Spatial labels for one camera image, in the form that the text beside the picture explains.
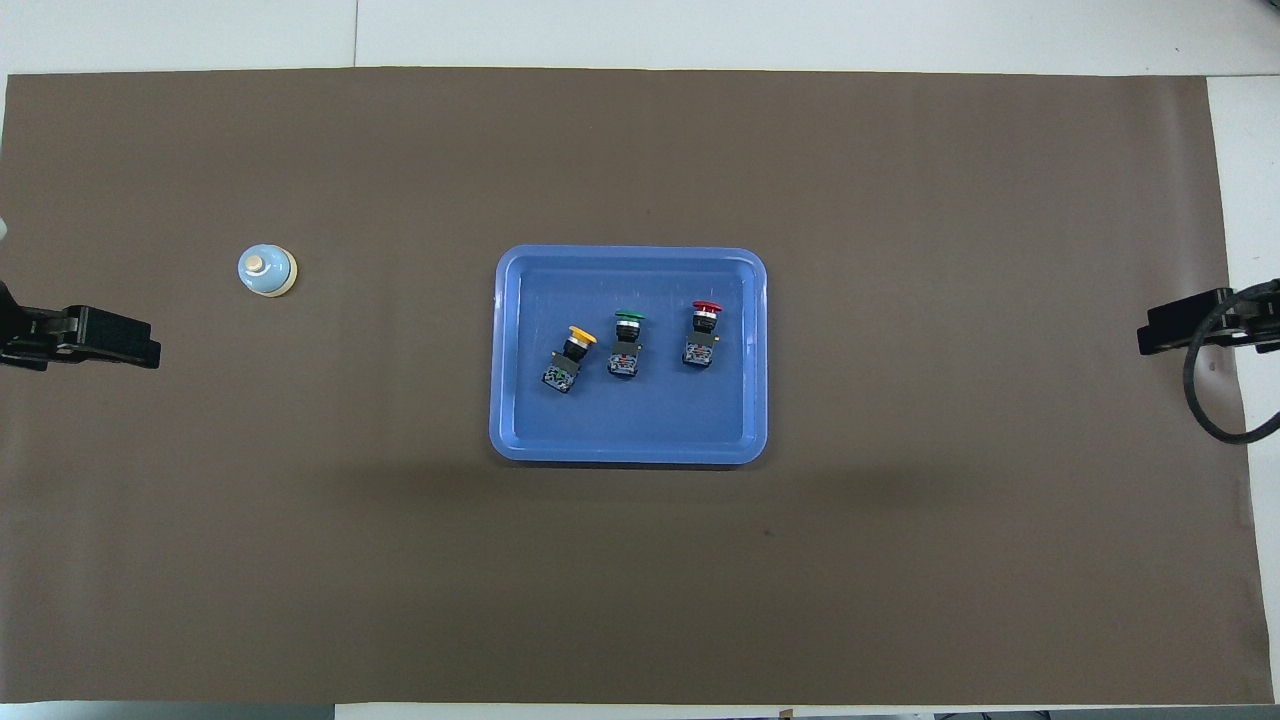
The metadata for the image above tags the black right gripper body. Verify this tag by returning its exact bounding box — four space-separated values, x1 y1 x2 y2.
1235 282 1280 351

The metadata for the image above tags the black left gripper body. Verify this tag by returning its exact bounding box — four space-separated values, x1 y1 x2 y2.
0 283 49 369

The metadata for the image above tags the yellow push button switch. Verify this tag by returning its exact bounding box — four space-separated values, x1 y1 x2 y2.
542 323 599 394

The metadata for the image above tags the red push button switch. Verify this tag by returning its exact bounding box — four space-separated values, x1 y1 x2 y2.
683 300 725 369

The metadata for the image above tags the green push button switch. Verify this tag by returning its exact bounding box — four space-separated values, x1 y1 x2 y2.
607 310 646 380

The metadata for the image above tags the light blue desk bell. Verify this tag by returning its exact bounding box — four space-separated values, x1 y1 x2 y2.
237 244 298 299

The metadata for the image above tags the blue plastic tray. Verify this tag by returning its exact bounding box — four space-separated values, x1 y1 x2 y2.
489 245 769 466

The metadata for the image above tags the brown table mat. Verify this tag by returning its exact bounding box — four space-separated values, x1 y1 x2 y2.
0 67 1263 706

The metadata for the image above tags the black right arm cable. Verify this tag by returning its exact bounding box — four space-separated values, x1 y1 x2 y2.
1183 283 1280 445

